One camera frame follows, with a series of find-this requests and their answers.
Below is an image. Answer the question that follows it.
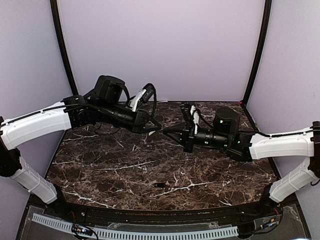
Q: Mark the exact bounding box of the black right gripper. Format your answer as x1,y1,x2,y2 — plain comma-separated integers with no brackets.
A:
164,121,231,153

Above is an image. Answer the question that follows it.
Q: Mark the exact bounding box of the key with black head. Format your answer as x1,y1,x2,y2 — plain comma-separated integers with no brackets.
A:
153,182,166,188

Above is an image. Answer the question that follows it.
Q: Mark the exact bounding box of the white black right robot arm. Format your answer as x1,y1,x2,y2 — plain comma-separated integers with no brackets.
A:
163,103,320,217

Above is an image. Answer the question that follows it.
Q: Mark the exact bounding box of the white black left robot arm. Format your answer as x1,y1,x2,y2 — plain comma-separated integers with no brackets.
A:
0,75,161,218

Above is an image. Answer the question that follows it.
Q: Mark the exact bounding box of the right circuit board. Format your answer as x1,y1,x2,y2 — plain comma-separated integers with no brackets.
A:
260,218,279,230

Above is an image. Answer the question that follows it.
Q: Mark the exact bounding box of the circuit board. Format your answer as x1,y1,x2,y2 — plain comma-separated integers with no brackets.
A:
71,223,93,236
260,218,279,230

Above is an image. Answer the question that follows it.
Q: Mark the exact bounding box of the left circuit board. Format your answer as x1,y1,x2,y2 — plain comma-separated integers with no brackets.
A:
71,223,93,236

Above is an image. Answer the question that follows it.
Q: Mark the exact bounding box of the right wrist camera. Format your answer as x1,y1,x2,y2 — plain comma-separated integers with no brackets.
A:
180,102,200,135

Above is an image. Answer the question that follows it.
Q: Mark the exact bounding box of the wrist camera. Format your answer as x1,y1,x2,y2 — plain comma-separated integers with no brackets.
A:
180,102,200,135
128,83,157,112

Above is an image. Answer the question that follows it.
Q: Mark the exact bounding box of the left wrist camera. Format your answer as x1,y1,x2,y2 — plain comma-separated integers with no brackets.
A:
128,83,157,112

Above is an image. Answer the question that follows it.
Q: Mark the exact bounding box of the black front rail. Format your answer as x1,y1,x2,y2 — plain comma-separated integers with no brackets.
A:
57,203,262,224

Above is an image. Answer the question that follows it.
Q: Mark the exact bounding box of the white slotted cable duct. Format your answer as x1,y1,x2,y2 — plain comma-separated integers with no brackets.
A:
31,213,239,240

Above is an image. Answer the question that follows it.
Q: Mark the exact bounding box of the black right corner post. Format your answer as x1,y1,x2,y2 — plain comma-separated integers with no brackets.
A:
241,0,273,108

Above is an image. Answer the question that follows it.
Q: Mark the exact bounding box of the black corner post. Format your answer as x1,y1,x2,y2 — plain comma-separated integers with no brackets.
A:
241,0,273,108
49,0,79,95

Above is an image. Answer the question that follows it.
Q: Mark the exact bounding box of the black left corner post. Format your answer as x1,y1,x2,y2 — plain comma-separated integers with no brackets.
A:
49,0,79,95

